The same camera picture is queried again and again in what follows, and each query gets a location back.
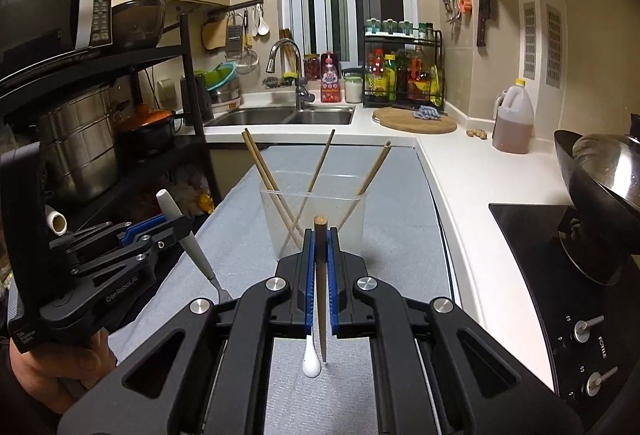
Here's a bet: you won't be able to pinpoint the orange lidded pot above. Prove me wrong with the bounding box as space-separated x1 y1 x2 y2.
115 104 174 133

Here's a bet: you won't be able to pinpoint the ginger root piece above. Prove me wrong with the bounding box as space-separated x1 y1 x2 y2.
466 130 487 140

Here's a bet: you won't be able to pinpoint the hanging white ladle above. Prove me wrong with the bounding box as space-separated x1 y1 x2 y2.
255 4 270 36

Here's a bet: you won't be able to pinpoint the dark glass bowl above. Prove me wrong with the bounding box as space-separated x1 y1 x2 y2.
112 0 165 50

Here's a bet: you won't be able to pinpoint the wooden chopstick pair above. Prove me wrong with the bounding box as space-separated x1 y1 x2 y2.
336 140 394 231

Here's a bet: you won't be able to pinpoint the chrome kitchen faucet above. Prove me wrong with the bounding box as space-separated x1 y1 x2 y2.
264 38 317 112

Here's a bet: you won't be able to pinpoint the black metal shelf rack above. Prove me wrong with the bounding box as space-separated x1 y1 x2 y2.
0 12 224 236

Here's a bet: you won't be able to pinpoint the red chili jar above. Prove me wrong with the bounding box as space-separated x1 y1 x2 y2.
304 54 321 81

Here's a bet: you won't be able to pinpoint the stainless steel stock pot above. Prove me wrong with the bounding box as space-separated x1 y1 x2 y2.
39 85 117 199

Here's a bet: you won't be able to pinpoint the black gas stove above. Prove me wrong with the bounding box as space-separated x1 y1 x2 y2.
489 203 639 434

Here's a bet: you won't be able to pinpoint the black wok with lid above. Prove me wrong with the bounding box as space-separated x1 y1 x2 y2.
553 114 639 242

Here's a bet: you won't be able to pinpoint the grey table mat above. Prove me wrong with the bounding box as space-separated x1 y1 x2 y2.
106 144 457 435

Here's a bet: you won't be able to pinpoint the clear plastic utensil container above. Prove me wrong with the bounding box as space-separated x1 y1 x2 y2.
260 171 367 259

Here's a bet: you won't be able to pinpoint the plastic jug of brown liquid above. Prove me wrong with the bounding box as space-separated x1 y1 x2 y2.
492 78 534 155

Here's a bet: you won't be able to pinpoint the black spice rack with bottles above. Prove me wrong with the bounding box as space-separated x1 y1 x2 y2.
362 18 445 110

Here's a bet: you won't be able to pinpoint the blue checkered cloth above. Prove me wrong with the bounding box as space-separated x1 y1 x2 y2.
413 105 442 121

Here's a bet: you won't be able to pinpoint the round wooden cutting board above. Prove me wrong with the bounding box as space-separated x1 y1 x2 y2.
372 107 457 135

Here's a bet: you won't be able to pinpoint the hanging cleaver knife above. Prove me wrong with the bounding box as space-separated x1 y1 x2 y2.
476 0 491 47

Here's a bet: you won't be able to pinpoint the red dish soap bottle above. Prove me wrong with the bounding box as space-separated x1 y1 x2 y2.
320 52 342 104

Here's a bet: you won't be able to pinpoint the hanging metal grater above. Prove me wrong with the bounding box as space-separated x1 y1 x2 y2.
224 12 245 60

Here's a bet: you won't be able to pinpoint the hanging wooden cutting board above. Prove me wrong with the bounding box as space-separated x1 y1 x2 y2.
201 18 227 52

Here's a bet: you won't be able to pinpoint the stainless steel sink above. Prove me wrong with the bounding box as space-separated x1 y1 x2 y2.
208 107 354 126

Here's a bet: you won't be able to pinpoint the white lidded jar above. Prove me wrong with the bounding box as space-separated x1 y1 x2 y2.
344 72 363 104

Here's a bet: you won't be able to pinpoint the green and blue bowls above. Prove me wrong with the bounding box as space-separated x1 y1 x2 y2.
194 62 236 91

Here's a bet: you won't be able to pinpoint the microwave oven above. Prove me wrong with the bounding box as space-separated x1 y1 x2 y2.
1 0 112 77

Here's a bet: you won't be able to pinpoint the person's left hand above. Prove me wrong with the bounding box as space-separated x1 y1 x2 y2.
9 329 116 415

